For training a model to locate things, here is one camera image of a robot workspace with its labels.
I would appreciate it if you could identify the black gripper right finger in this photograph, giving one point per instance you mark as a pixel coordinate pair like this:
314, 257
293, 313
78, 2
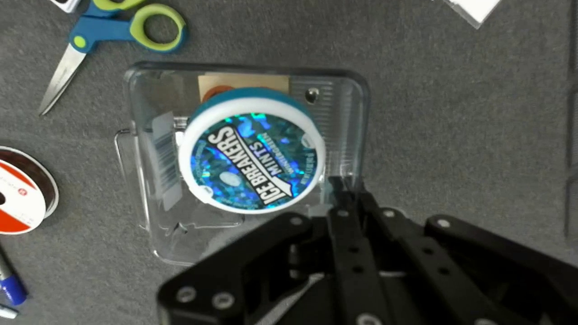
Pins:
470, 271

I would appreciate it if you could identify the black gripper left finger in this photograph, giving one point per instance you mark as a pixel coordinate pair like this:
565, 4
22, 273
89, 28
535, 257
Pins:
264, 271

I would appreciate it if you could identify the round blue mints tin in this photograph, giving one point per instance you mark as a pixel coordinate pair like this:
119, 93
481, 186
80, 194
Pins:
253, 156

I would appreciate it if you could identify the clear plastic box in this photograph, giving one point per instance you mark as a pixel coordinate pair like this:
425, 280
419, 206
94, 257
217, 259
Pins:
163, 199

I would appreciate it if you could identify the red white ribbon spool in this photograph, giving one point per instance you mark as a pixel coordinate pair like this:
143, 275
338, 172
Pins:
24, 192

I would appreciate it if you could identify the white label sheets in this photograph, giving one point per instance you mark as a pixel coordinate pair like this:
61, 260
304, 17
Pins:
472, 10

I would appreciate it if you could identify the blue green scissors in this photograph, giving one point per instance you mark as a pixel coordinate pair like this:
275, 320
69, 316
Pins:
101, 29

